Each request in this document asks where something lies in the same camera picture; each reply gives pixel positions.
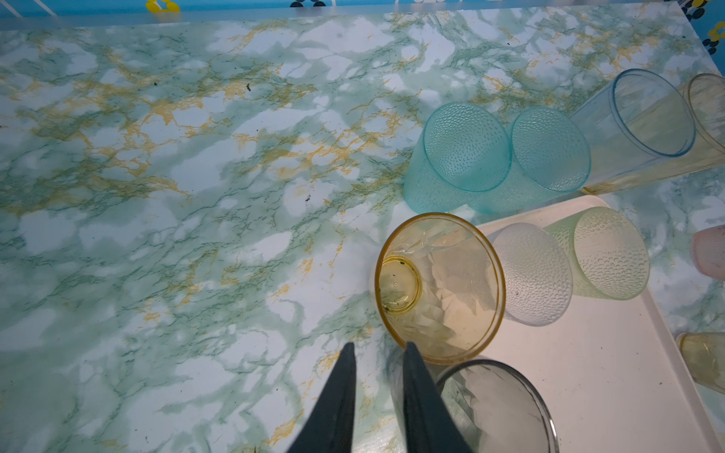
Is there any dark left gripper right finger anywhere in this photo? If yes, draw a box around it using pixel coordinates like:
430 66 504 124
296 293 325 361
402 342 471 452

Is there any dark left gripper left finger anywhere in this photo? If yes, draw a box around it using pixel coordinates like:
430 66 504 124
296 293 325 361
288 342 357 452

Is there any clear frosted textured cup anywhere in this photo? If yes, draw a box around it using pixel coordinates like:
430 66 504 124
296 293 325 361
492 223 573 327

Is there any light green textured cup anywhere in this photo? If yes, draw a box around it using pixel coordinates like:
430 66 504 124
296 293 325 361
545 207 651 300

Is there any amber short glass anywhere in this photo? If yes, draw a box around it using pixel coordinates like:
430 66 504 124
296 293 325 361
676 332 724 394

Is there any teal textured cup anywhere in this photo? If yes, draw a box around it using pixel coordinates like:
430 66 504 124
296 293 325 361
403 102 512 213
468 107 592 215

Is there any pink textured cup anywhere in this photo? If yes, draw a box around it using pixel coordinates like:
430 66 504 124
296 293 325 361
691 225 725 281

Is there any beige rectangular tray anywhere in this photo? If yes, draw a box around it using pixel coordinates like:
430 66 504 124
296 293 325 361
452 194 723 453

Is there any grey smoky glass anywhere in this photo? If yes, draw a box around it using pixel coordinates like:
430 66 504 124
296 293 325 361
436 359 560 452

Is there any yellow clear glass left column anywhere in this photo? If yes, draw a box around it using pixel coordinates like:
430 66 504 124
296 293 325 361
369 213 506 365

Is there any blue clear tall glass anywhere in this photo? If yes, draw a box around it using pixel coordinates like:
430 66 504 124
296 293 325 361
570 69 696 189

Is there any yellow clear tall glass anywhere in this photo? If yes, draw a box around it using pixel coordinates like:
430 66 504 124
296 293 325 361
585 74 724 194

